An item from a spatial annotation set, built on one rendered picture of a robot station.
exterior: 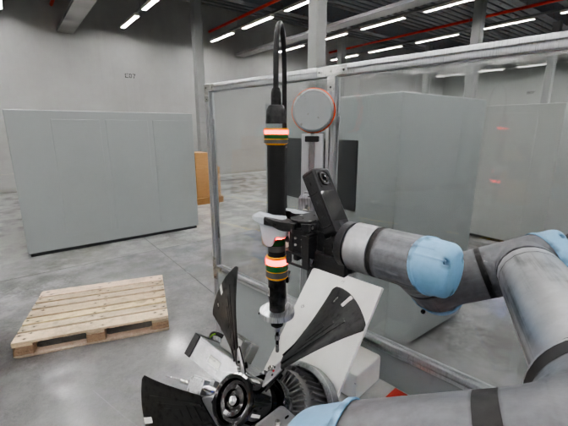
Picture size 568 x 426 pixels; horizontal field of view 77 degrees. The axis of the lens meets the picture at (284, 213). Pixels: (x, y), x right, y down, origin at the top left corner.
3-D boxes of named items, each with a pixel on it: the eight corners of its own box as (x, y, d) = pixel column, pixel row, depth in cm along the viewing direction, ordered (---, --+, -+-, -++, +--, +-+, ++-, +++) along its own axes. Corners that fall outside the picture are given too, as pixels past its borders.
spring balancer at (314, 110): (293, 133, 137) (290, 133, 130) (293, 89, 133) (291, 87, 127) (335, 133, 134) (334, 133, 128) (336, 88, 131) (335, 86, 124)
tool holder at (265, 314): (265, 300, 77) (264, 258, 75) (297, 303, 76) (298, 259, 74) (255, 322, 69) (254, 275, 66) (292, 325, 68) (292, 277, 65)
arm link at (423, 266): (453, 311, 47) (437, 291, 41) (379, 286, 55) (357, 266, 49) (472, 258, 49) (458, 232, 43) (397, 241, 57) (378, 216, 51)
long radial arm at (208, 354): (280, 385, 106) (257, 378, 98) (268, 410, 104) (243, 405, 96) (222, 344, 126) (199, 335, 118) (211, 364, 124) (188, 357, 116)
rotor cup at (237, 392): (232, 419, 92) (197, 414, 83) (259, 365, 95) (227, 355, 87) (270, 456, 82) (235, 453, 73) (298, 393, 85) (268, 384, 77)
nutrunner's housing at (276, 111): (270, 319, 74) (267, 89, 63) (287, 321, 74) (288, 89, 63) (265, 330, 71) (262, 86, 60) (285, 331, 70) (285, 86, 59)
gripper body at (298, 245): (281, 262, 62) (337, 282, 54) (281, 214, 60) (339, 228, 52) (309, 251, 68) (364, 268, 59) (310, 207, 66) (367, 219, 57)
